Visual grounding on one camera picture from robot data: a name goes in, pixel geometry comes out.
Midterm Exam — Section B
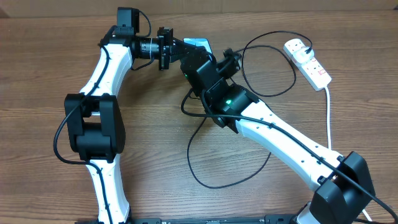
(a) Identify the black USB charging cable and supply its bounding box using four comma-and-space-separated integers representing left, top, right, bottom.
187, 30, 313, 190

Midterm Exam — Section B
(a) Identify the Samsung Galaxy smartphone blue screen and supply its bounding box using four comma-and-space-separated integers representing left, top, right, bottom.
183, 38, 212, 54

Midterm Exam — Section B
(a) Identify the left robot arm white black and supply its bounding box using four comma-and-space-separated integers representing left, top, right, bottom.
61, 7, 186, 223

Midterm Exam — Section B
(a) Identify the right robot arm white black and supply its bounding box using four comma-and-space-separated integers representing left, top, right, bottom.
180, 49, 375, 223

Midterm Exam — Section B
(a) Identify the white charger plug adapter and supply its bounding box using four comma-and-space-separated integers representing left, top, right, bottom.
293, 47, 315, 65

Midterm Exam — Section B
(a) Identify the white power strip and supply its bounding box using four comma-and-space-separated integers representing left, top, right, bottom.
284, 39, 331, 91

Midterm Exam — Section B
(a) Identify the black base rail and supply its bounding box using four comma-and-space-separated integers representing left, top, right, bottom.
74, 213, 299, 224

